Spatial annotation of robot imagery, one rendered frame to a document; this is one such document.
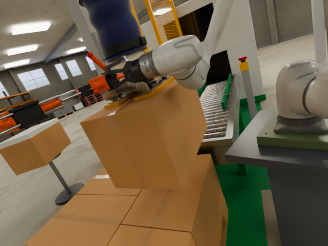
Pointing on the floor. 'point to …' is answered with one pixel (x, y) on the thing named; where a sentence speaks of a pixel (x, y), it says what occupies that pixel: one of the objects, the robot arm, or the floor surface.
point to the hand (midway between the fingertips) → (104, 82)
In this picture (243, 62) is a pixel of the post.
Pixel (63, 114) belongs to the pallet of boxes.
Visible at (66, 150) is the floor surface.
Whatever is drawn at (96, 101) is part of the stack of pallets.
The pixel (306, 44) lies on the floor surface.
